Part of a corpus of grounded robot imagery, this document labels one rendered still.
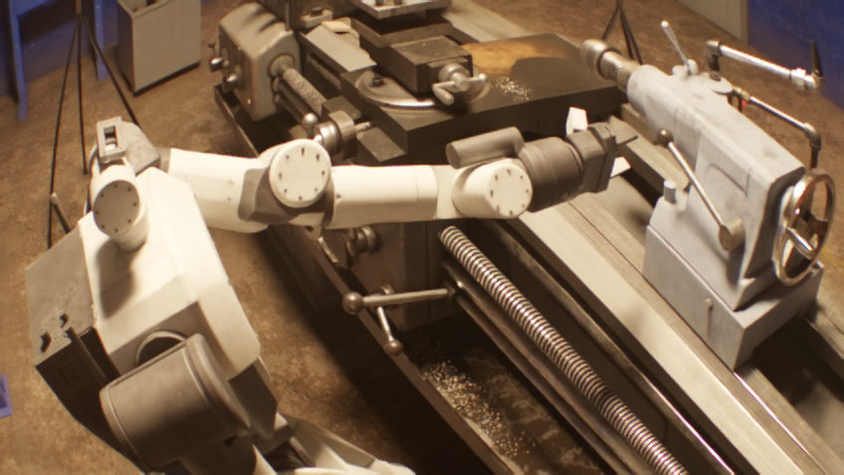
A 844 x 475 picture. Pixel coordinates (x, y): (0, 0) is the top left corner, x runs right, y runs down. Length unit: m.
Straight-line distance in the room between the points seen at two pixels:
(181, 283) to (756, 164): 0.89
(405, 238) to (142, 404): 1.18
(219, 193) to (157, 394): 0.43
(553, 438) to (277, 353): 1.10
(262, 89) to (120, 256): 1.82
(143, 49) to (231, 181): 3.44
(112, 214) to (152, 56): 3.73
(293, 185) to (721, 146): 0.67
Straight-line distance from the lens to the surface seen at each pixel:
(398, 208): 1.20
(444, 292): 1.92
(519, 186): 1.23
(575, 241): 1.66
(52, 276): 1.00
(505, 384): 2.03
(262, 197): 1.12
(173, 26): 4.56
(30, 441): 2.71
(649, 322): 1.51
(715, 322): 1.45
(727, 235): 1.37
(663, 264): 1.54
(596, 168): 1.34
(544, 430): 1.92
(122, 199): 0.85
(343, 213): 1.18
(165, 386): 0.76
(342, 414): 2.55
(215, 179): 1.12
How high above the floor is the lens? 1.81
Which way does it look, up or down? 35 degrees down
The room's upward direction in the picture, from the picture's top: 3 degrees counter-clockwise
